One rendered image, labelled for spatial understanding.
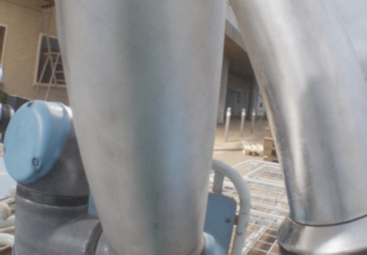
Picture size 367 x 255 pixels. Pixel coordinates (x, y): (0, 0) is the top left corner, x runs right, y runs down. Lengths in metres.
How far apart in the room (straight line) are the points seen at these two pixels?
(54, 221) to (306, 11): 0.32
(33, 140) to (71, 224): 0.10
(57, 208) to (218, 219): 0.34
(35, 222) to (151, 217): 0.17
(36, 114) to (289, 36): 0.25
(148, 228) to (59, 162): 0.14
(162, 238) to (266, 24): 0.19
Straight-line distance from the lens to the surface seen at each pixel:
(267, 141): 4.31
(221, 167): 0.52
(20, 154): 0.30
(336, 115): 0.24
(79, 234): 0.30
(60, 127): 0.28
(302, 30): 0.25
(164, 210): 0.16
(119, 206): 0.16
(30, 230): 0.32
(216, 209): 0.54
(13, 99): 0.76
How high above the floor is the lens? 1.01
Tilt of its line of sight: 4 degrees down
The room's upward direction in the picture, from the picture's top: 6 degrees clockwise
